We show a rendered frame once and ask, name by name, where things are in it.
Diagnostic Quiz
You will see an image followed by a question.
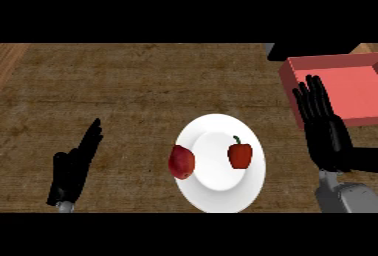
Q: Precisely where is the pink cardboard box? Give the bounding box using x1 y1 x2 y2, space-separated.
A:
278 52 378 131

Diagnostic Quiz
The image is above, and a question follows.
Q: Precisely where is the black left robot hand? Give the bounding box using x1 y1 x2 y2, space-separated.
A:
46 117 105 207

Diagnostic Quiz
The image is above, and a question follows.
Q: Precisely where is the red bell pepper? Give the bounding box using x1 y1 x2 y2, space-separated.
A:
226 135 254 170

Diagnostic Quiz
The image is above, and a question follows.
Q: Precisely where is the black appliance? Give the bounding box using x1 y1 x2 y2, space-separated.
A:
263 43 363 62

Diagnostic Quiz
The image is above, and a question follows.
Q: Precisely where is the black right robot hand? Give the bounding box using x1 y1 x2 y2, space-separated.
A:
291 74 378 174

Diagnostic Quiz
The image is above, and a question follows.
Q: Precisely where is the white round plate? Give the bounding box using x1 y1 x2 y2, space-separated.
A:
174 113 267 214

